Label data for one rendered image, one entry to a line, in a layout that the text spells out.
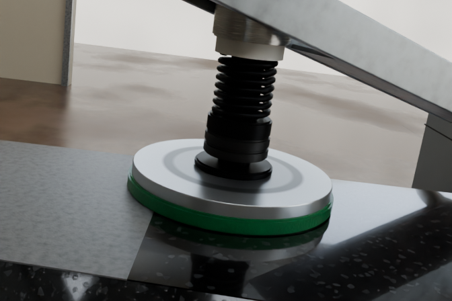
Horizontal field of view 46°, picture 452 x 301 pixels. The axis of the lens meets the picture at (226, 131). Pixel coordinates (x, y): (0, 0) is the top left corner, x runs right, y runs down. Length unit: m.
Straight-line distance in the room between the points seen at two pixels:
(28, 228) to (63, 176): 0.13
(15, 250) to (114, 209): 0.11
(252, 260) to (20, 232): 0.19
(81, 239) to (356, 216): 0.28
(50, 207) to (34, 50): 4.98
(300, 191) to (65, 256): 0.24
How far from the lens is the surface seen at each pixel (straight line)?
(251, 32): 0.51
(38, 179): 0.58
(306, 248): 0.48
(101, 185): 0.56
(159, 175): 0.53
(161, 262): 0.43
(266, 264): 0.44
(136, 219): 0.49
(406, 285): 0.46
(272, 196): 0.51
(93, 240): 0.45
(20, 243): 0.45
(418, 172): 1.70
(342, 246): 0.50
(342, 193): 0.64
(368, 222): 0.57
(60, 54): 5.41
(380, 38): 0.57
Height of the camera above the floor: 1.03
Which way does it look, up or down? 14 degrees down
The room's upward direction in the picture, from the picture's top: 8 degrees clockwise
